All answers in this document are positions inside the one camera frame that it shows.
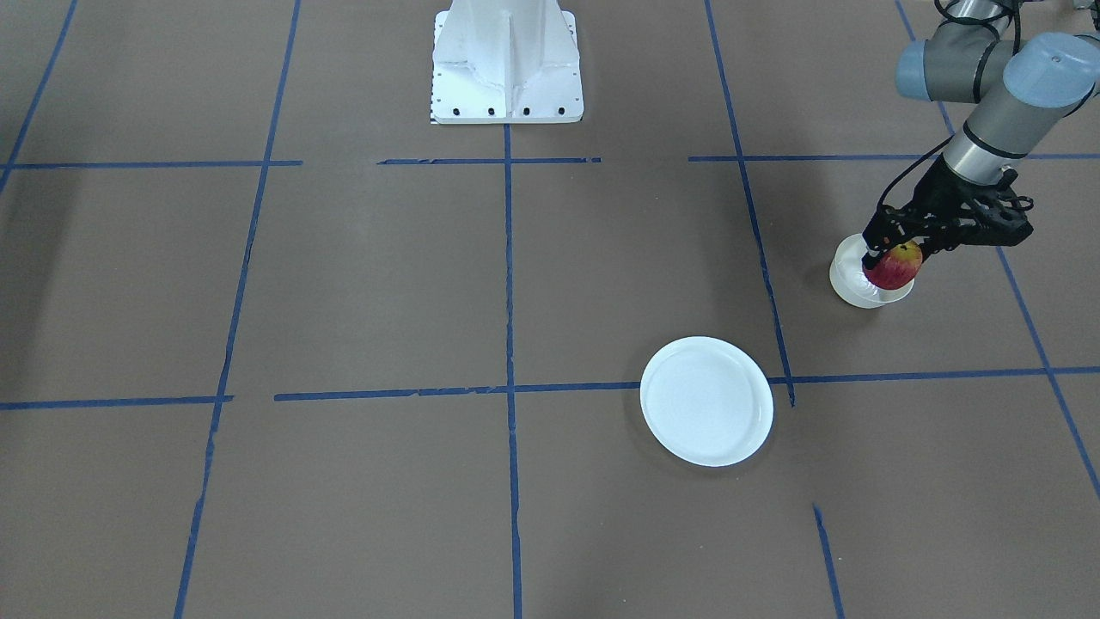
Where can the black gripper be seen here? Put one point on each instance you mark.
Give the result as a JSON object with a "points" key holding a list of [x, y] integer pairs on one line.
{"points": [[935, 194]]}

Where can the red yellow apple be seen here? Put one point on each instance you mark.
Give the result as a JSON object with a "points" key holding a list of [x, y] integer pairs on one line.
{"points": [[897, 267]]}

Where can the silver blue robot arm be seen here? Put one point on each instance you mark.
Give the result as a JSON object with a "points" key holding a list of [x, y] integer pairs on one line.
{"points": [[1019, 89]]}

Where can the white small bowl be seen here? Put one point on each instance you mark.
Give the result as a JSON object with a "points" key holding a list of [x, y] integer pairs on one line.
{"points": [[847, 278]]}

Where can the white round plate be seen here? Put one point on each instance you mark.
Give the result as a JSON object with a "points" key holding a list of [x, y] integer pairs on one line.
{"points": [[706, 401]]}

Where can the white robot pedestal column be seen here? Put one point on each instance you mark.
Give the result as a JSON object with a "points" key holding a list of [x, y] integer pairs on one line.
{"points": [[506, 62]]}

